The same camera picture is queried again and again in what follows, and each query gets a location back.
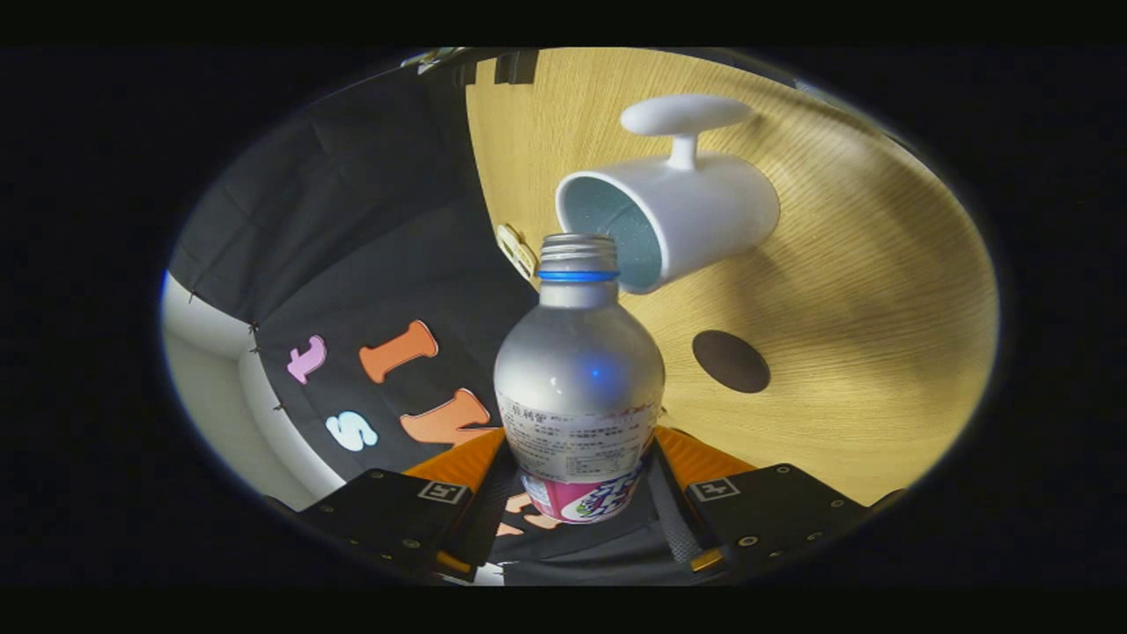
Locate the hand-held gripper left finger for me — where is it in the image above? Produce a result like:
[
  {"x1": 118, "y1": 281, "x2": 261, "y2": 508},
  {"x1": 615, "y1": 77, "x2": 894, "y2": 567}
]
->
[{"x1": 299, "y1": 428, "x2": 519, "y2": 585}]

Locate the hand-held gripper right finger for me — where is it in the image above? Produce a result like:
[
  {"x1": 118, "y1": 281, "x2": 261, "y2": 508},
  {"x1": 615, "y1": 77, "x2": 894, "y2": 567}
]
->
[{"x1": 640, "y1": 426, "x2": 908, "y2": 582}]

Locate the dark brown round coaster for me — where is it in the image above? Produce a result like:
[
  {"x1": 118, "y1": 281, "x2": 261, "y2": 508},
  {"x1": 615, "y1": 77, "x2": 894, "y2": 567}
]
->
[{"x1": 692, "y1": 330, "x2": 772, "y2": 394}]

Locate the silver juice bottle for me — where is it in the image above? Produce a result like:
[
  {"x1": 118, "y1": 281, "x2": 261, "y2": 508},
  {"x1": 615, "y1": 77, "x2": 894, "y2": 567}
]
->
[{"x1": 492, "y1": 233, "x2": 666, "y2": 525}]

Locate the white cup with knob handle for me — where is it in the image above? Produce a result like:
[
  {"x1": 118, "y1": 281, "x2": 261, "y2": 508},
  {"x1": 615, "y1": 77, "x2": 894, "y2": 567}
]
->
[{"x1": 555, "y1": 94, "x2": 782, "y2": 295}]

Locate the small white food dish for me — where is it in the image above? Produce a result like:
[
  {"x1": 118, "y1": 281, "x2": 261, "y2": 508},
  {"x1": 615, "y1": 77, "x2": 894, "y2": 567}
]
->
[{"x1": 495, "y1": 223, "x2": 540, "y2": 281}]

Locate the wooden table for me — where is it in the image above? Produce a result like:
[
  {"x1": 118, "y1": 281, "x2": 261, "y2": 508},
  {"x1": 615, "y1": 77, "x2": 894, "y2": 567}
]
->
[{"x1": 465, "y1": 48, "x2": 1000, "y2": 507}]

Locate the large black block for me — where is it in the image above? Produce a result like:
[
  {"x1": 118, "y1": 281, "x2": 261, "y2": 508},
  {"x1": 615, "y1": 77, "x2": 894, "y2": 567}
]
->
[{"x1": 493, "y1": 50, "x2": 540, "y2": 85}]

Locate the white shelf with items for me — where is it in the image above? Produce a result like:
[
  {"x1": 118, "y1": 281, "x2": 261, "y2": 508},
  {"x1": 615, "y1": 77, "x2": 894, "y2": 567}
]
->
[{"x1": 401, "y1": 48, "x2": 468, "y2": 76}]

